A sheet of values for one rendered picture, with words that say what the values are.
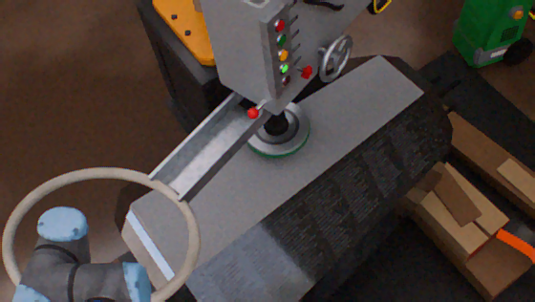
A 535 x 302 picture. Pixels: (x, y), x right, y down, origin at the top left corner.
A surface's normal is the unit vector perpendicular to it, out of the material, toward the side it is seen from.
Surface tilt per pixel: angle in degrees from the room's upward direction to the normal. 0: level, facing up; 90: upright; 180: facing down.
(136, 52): 0
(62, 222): 26
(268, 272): 45
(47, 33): 0
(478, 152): 0
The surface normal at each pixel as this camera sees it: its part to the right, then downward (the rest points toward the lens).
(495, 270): -0.10, -0.53
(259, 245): 0.37, 0.07
